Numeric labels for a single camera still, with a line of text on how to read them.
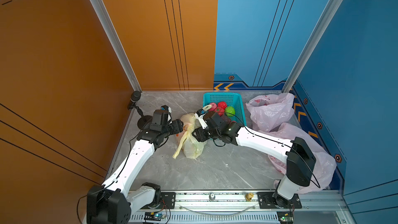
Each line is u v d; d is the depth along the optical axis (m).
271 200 0.72
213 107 1.03
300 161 0.43
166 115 0.64
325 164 0.74
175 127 0.71
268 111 0.85
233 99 1.09
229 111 1.01
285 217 0.71
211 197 0.72
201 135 0.70
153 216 0.71
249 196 0.72
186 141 0.81
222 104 1.05
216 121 0.60
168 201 0.73
